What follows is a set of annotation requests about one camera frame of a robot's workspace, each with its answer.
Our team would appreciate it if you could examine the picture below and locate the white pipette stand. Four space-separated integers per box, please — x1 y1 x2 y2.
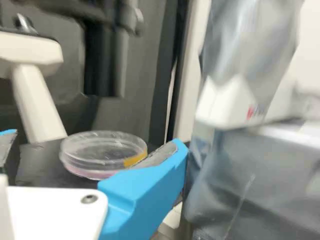
195 0 320 131

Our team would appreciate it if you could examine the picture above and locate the cream microscope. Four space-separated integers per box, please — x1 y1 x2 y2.
0 0 193 240

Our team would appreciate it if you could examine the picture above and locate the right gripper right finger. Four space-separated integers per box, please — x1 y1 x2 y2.
97 137 189 240

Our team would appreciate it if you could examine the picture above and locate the pipette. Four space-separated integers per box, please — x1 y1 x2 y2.
223 173 257 240

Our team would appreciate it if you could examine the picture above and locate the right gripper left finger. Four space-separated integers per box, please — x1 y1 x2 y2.
0 128 19 169

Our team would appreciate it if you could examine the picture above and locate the petri dish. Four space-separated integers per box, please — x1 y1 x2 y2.
58 130 149 182

